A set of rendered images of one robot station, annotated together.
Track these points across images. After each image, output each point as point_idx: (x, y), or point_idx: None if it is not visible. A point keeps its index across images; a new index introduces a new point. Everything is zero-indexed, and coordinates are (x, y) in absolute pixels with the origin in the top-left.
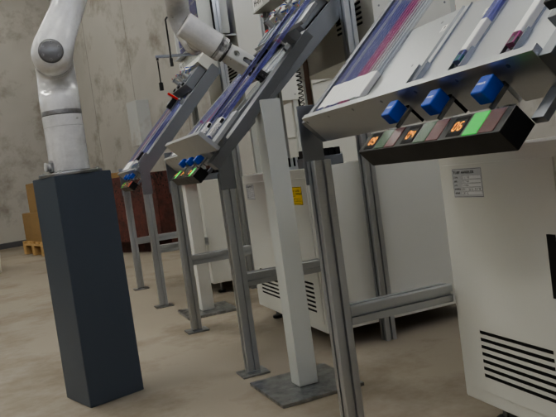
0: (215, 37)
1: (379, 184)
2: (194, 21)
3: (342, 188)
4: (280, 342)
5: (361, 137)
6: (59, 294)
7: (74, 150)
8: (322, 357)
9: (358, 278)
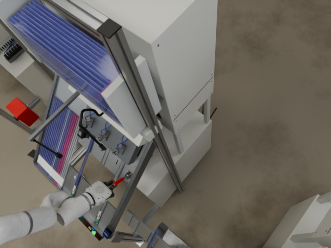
0: (85, 210)
1: (176, 167)
2: (70, 220)
3: (162, 183)
4: (132, 196)
5: (172, 172)
6: None
7: None
8: (161, 216)
9: (169, 190)
